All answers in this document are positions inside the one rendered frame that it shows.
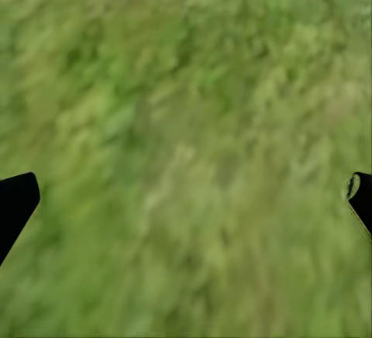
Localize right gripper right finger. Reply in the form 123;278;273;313
342;172;372;234

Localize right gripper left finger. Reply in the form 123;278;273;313
0;172;40;265

